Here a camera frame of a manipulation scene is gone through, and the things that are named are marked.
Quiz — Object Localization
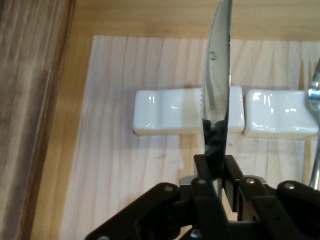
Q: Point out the silver table knife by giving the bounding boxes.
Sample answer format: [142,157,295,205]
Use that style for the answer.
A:
[199,0,234,201]

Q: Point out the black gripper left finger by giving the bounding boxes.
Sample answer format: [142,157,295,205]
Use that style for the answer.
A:
[83,154,232,240]

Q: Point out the light wooden drawer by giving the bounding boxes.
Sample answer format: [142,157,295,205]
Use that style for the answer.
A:
[31,0,320,240]

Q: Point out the silver fork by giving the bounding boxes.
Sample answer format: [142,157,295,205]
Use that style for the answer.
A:
[298,57,320,189]

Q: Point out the white ceramic cutlery rest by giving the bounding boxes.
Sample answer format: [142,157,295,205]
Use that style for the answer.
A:
[243,89,320,140]
[132,86,245,136]

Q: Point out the translucent drawer liner sheet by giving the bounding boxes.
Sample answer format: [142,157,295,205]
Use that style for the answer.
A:
[59,34,320,240]

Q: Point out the dark brown wooden cabinet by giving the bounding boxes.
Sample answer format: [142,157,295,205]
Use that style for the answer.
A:
[0,0,77,240]

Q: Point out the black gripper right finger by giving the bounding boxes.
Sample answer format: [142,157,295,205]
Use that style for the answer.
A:
[223,154,320,240]

